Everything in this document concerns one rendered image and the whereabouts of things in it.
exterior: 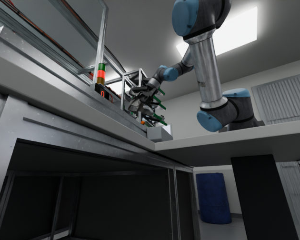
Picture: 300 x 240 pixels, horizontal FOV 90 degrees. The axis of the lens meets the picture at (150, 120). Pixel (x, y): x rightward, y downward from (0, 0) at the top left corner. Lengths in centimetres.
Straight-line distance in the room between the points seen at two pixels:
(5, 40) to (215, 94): 61
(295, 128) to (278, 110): 356
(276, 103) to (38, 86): 402
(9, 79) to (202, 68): 56
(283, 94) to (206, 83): 356
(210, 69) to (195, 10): 20
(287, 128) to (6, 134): 49
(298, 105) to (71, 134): 402
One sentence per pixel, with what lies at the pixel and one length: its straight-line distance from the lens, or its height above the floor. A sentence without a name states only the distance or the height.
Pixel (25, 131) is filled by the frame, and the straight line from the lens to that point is 22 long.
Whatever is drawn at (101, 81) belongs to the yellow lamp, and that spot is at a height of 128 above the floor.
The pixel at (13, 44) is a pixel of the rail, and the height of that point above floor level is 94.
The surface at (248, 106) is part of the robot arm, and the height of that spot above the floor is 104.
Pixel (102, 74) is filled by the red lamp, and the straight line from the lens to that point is 98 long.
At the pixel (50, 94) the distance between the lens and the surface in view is 23.
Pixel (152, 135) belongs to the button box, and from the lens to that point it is 66.
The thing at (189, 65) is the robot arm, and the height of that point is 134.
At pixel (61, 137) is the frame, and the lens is 24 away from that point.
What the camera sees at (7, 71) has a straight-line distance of 21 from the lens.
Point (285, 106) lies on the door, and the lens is 406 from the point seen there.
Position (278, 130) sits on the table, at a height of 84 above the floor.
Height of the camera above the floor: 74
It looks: 21 degrees up
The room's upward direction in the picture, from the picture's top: 1 degrees counter-clockwise
